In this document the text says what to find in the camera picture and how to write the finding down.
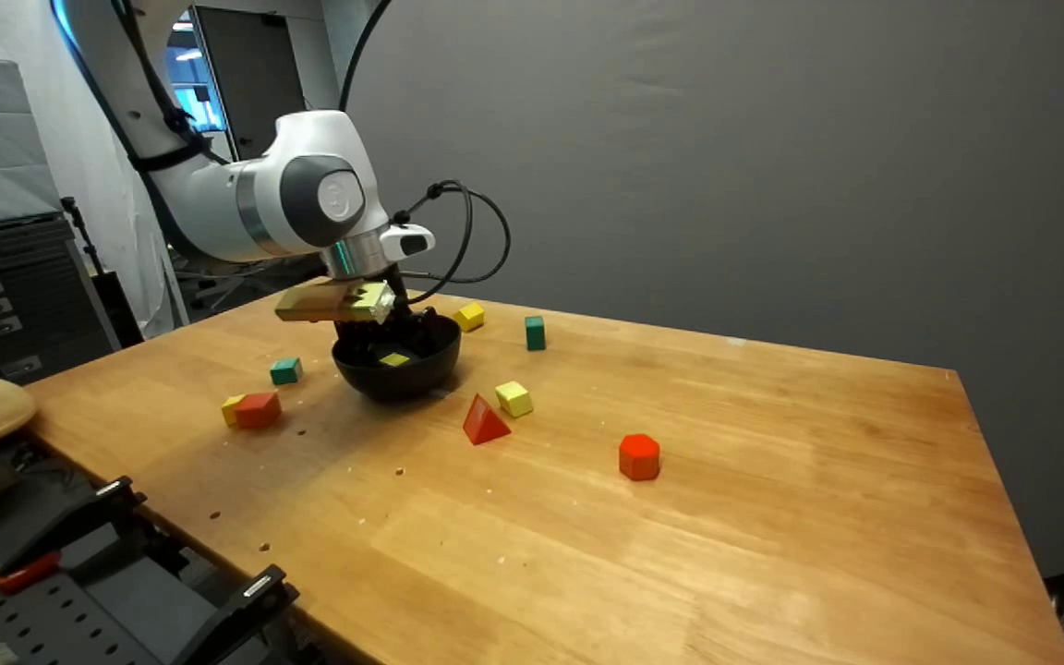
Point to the green wooden cube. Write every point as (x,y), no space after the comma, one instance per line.
(285,370)

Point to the black bowl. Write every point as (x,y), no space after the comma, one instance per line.
(398,386)

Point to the grey fabric backdrop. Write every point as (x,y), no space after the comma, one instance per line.
(739,161)

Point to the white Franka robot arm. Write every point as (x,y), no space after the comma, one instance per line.
(261,199)

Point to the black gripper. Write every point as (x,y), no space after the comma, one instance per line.
(404,301)

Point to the large green wooden block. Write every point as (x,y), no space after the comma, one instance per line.
(536,335)

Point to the black pegboard bench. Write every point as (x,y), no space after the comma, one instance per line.
(102,614)

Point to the black equipment cabinet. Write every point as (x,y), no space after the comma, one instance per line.
(16,310)

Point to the yellow wooden cube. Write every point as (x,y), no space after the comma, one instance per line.
(514,401)
(394,359)

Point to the large yellow wooden block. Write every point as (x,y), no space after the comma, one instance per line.
(469,317)

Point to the black tripod leg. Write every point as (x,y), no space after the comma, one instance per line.
(111,291)

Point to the red wooden wedge block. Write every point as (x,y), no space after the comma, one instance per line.
(485,424)

